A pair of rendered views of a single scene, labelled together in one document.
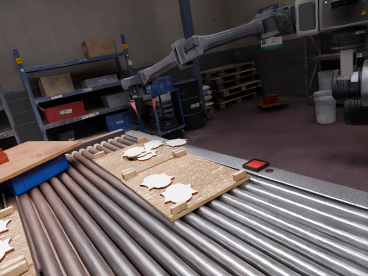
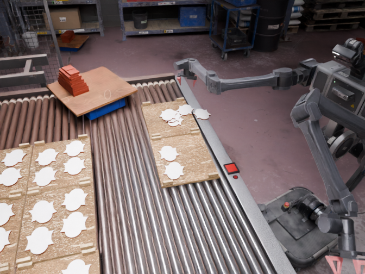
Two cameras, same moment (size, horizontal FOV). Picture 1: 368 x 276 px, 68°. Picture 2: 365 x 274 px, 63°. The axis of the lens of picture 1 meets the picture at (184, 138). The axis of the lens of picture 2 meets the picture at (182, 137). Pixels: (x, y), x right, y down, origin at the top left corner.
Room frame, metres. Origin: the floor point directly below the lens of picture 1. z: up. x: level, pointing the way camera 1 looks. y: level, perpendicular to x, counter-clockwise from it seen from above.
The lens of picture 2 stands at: (-0.29, -0.33, 2.23)
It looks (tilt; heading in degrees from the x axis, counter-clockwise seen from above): 40 degrees down; 17
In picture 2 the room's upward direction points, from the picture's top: 2 degrees clockwise
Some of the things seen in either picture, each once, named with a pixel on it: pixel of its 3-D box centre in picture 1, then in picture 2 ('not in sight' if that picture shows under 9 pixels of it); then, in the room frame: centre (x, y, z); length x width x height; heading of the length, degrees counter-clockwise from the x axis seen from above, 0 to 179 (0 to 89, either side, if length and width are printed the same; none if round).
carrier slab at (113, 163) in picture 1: (136, 157); (169, 118); (1.35, 0.26, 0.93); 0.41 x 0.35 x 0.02; 32
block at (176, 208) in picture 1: (178, 207); (168, 182); (0.76, 0.06, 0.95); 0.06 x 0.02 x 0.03; 121
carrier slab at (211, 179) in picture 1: (180, 179); (182, 157); (0.99, 0.04, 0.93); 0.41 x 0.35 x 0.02; 31
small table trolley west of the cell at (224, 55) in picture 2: (157, 114); (231, 25); (4.71, 0.37, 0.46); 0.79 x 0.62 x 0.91; 29
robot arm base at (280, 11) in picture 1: (279, 22); (299, 75); (1.30, -0.52, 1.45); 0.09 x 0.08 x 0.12; 49
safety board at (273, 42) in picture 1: (269, 28); not in sight; (6.44, -2.33, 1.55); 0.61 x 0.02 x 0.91; 29
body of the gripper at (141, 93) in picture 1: (141, 91); (187, 70); (1.53, 0.18, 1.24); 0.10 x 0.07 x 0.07; 99
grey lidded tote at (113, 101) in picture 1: (115, 99); not in sight; (5.47, 1.18, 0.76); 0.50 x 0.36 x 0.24; 125
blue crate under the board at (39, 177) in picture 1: (24, 170); (97, 98); (1.35, 0.84, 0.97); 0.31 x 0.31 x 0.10; 60
